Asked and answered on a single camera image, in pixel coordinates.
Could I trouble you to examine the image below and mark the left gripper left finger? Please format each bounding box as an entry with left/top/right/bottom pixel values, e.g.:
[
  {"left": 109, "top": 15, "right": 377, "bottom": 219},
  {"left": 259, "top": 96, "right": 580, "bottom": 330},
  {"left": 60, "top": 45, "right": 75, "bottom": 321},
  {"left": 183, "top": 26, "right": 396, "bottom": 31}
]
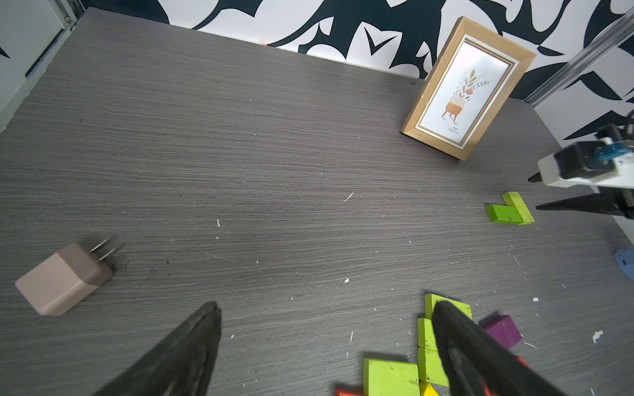
[{"left": 96, "top": 301, "right": 221, "bottom": 395}]

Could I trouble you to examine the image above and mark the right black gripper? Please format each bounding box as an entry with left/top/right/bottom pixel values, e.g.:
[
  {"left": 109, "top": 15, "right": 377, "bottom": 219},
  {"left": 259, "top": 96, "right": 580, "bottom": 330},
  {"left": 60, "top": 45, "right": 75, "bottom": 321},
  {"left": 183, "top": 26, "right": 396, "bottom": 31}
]
[{"left": 536, "top": 187, "right": 633, "bottom": 219}]

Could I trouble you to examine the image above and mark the red block left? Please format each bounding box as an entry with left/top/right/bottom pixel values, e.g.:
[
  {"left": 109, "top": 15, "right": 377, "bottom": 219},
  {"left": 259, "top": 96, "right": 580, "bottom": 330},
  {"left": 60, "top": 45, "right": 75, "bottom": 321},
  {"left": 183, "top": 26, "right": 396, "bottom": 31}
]
[{"left": 335, "top": 389, "right": 363, "bottom": 396}]

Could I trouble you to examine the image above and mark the purple block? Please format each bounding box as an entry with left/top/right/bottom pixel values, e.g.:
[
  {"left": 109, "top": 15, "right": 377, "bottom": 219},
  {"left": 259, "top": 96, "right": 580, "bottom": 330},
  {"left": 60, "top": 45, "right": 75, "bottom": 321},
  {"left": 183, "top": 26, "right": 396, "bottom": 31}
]
[{"left": 484, "top": 315, "right": 523, "bottom": 350}]

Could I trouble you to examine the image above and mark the green block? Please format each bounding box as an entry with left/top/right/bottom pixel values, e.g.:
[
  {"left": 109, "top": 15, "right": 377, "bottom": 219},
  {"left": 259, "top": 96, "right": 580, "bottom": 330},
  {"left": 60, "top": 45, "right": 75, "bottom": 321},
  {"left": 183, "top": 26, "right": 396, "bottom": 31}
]
[{"left": 485, "top": 205, "right": 523, "bottom": 225}]

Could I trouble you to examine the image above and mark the pink wall charger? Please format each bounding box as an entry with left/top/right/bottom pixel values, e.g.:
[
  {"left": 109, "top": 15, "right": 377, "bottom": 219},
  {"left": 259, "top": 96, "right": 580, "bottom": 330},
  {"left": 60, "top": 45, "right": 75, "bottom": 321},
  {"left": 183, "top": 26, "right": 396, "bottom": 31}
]
[{"left": 15, "top": 239, "right": 115, "bottom": 316}]

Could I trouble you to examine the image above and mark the lime block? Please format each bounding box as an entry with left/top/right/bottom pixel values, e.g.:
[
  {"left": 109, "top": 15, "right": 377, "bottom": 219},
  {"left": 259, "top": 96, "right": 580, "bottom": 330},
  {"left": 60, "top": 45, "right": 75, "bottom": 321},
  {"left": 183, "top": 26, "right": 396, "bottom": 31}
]
[
  {"left": 424, "top": 293, "right": 474, "bottom": 322},
  {"left": 502, "top": 191, "right": 535, "bottom": 225},
  {"left": 417, "top": 318, "right": 449, "bottom": 387},
  {"left": 363, "top": 358, "right": 419, "bottom": 396}
]

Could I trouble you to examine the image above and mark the wooden picture frame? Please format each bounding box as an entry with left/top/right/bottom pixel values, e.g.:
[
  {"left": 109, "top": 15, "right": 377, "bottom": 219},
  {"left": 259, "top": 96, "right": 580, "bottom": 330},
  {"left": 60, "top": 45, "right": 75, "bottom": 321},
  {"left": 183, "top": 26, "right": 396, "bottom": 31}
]
[{"left": 401, "top": 17, "right": 536, "bottom": 161}]

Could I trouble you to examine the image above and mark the yellow block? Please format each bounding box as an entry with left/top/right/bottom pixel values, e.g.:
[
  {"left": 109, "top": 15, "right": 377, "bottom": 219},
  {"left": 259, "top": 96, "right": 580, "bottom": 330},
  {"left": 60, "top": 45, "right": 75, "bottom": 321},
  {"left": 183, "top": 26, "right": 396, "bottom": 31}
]
[{"left": 419, "top": 382, "right": 439, "bottom": 396}]

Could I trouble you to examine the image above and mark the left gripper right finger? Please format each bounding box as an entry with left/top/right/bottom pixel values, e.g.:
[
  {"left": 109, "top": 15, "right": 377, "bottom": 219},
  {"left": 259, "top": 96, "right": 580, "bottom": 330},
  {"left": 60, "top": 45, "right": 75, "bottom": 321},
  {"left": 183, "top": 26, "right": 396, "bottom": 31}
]
[{"left": 432, "top": 301, "right": 564, "bottom": 395}]

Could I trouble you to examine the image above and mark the lime block top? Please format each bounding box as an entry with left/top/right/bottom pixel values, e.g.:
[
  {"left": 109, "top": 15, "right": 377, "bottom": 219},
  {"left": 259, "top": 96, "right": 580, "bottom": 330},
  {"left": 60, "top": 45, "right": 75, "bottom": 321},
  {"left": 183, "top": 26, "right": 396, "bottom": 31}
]
[{"left": 424, "top": 293, "right": 474, "bottom": 322}]

